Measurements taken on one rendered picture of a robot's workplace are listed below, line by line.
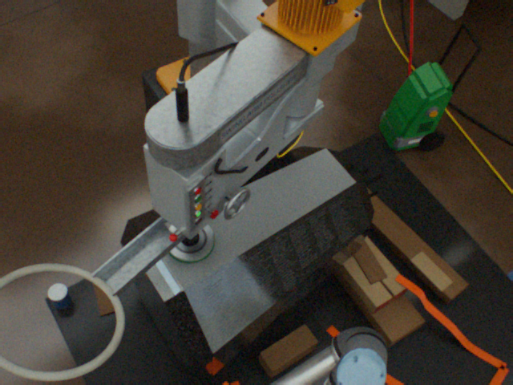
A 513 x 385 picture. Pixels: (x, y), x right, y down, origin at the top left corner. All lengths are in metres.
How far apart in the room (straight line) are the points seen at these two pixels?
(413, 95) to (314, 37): 1.79
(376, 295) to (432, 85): 1.36
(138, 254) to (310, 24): 1.09
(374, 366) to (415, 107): 2.59
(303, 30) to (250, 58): 0.22
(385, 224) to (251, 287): 1.28
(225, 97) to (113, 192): 1.96
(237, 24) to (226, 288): 1.14
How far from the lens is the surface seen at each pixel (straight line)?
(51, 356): 3.47
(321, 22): 2.19
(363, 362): 1.55
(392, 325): 3.46
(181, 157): 1.94
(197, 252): 2.61
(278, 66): 2.15
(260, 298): 2.78
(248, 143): 2.29
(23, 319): 3.59
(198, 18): 2.83
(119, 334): 2.20
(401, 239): 3.73
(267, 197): 2.84
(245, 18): 2.66
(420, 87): 3.94
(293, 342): 3.27
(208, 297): 2.66
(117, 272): 2.38
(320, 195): 2.88
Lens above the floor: 3.20
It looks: 57 degrees down
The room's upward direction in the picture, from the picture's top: 7 degrees clockwise
